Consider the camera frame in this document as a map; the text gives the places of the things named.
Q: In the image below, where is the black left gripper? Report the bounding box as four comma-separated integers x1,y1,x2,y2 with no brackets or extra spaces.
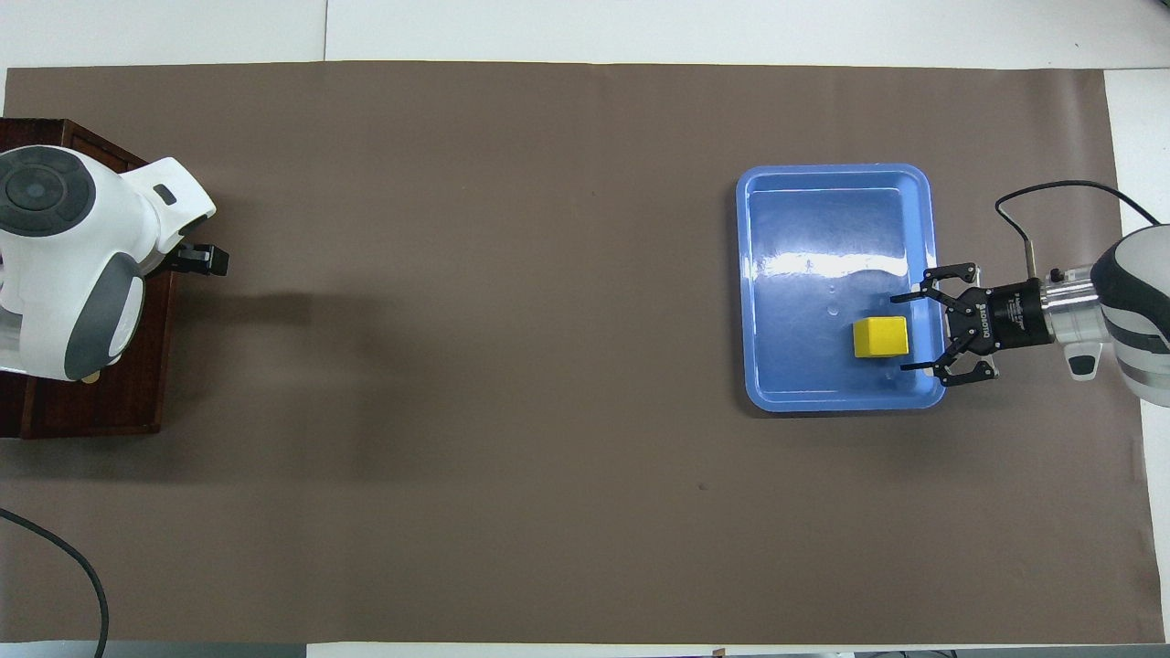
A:
174,242,229,278

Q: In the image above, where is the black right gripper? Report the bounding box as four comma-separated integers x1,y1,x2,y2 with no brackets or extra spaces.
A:
890,263,1057,386

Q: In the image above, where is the yellow cube block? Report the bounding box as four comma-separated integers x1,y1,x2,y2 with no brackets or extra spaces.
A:
853,316,910,360

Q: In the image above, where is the wooden drawer with white handle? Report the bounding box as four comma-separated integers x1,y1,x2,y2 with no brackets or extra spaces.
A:
23,122,184,440

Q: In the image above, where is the blue plastic tray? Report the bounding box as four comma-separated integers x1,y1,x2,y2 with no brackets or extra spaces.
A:
736,164,948,414

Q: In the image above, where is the brown table mat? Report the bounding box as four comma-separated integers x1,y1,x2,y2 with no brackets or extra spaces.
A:
0,61,1166,645

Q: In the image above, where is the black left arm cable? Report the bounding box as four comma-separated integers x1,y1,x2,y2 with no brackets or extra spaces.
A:
0,507,111,658

